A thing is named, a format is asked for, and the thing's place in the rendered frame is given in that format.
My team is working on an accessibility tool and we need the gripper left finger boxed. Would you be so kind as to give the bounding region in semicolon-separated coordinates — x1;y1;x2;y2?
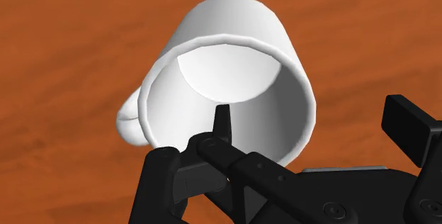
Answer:
128;103;360;224

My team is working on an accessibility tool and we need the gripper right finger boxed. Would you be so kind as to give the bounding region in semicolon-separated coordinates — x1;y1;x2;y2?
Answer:
380;94;442;224

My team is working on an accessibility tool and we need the white mug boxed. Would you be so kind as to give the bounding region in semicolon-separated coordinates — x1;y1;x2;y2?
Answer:
115;0;317;167

